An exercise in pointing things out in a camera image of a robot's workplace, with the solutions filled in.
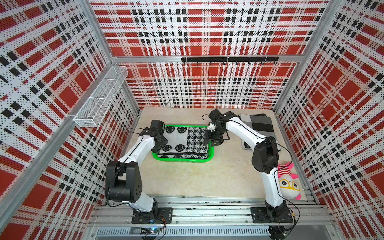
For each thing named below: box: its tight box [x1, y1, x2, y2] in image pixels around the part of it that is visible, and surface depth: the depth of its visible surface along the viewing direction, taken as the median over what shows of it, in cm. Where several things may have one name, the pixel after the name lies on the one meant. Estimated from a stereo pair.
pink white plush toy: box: [277, 162, 302, 201], surface depth 78 cm
